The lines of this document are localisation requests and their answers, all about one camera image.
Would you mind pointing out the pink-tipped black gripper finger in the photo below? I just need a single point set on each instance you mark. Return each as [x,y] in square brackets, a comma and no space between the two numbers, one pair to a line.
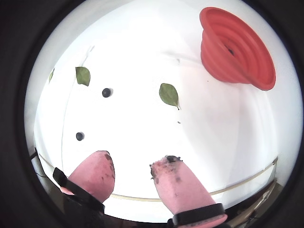
[92,175]
[180,185]

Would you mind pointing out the small dark blueberry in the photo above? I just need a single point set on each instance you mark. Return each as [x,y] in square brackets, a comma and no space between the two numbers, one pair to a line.
[80,136]
[107,92]

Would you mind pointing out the red collapsible silicone cup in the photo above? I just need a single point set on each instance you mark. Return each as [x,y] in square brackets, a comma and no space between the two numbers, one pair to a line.
[249,71]

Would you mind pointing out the long wooden dowel stick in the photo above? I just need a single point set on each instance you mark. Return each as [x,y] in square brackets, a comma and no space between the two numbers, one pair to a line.
[137,198]

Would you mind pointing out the green leaf with stem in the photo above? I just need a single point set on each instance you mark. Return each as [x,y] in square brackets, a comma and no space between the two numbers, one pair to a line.
[169,95]

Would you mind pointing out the large green leaf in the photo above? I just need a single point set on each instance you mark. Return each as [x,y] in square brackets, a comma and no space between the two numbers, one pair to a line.
[82,75]

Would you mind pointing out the small narrow green leaf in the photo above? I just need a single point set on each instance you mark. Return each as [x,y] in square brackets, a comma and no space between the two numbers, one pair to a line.
[51,75]

